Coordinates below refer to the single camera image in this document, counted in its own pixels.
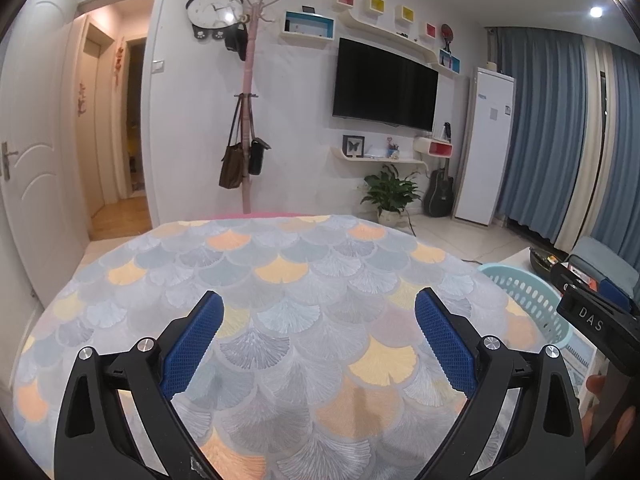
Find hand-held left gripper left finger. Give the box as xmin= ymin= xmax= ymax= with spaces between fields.
xmin=54 ymin=290 xmax=225 ymax=480

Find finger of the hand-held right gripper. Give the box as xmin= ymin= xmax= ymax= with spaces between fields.
xmin=556 ymin=285 xmax=640 ymax=357
xmin=550 ymin=262 xmax=632 ymax=312

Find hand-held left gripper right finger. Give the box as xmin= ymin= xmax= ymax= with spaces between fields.
xmin=414 ymin=287 xmax=586 ymax=480

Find teal plastic laundry basket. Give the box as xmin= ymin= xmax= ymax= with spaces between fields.
xmin=477 ymin=263 xmax=576 ymax=361

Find black shoulder bag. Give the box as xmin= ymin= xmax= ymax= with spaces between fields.
xmin=247 ymin=137 xmax=273 ymax=176

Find person's right hand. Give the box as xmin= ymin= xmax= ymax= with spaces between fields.
xmin=580 ymin=374 xmax=640 ymax=463

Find black bowl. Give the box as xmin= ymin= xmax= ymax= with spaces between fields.
xmin=529 ymin=248 xmax=568 ymax=276

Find fan-patterned tablecloth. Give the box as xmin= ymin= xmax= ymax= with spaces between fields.
xmin=12 ymin=212 xmax=566 ymax=480

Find beige curtain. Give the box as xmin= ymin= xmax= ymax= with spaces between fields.
xmin=552 ymin=35 xmax=616 ymax=256

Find black acoustic guitar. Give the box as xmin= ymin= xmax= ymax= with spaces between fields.
xmin=423 ymin=122 xmax=456 ymax=218

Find green potted plant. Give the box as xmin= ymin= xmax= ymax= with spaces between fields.
xmin=362 ymin=164 xmax=423 ymax=225

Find blue curtain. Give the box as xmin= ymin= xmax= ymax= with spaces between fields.
xmin=492 ymin=25 xmax=640 ymax=271

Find brown tote bag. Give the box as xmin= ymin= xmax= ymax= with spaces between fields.
xmin=218 ymin=95 xmax=249 ymax=190

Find white standing air conditioner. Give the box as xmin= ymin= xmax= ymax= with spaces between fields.
xmin=452 ymin=66 xmax=516 ymax=225

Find red and white shelf box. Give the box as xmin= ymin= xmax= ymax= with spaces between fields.
xmin=414 ymin=136 xmax=453 ymax=159

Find pink coat rack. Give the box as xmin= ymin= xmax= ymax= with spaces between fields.
xmin=235 ymin=0 xmax=297 ymax=216

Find white door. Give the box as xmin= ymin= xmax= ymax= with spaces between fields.
xmin=0 ymin=0 xmax=86 ymax=391

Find black hat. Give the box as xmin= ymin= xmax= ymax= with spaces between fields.
xmin=223 ymin=22 xmax=249 ymax=61

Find white long curved shelf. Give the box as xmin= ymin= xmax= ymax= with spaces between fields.
xmin=337 ymin=12 xmax=463 ymax=78

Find blue-rimmed wide shelf box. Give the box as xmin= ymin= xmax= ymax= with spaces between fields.
xmin=280 ymin=10 xmax=335 ymax=41

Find white curved wall shelf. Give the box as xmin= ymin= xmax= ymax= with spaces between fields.
xmin=331 ymin=146 xmax=426 ymax=165

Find silver door handle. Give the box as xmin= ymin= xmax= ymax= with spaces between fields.
xmin=0 ymin=142 xmax=19 ymax=179

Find black wall television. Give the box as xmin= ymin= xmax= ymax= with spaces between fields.
xmin=332 ymin=37 xmax=440 ymax=132

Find panda wall clock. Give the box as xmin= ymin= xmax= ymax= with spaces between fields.
xmin=185 ymin=0 xmax=248 ymax=42

